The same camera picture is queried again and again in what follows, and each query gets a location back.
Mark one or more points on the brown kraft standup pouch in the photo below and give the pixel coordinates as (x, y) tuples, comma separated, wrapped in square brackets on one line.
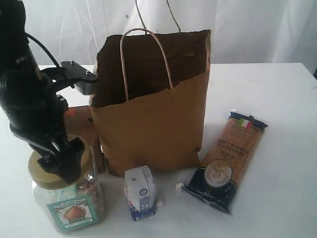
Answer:
[(78, 121)]

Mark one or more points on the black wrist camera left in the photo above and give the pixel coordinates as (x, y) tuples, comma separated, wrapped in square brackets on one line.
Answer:
[(86, 81)]

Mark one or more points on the spaghetti packet dark blue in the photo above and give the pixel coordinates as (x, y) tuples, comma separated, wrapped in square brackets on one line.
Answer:
[(217, 179)]

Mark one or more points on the small white blue carton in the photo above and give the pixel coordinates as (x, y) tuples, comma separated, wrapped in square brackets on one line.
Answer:
[(141, 192)]

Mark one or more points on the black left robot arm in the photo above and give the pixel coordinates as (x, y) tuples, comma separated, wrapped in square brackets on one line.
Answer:
[(14, 41)]

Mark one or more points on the brown paper bag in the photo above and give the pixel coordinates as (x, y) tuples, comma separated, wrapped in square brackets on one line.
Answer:
[(149, 104)]

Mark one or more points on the white crumb near spaghetti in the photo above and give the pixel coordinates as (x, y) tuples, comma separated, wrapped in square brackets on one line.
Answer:
[(179, 186)]

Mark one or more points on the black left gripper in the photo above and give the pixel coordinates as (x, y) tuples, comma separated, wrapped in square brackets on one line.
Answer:
[(35, 115)]

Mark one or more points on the clear nut jar yellow lid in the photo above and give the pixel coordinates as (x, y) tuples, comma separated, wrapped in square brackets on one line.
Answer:
[(69, 206)]

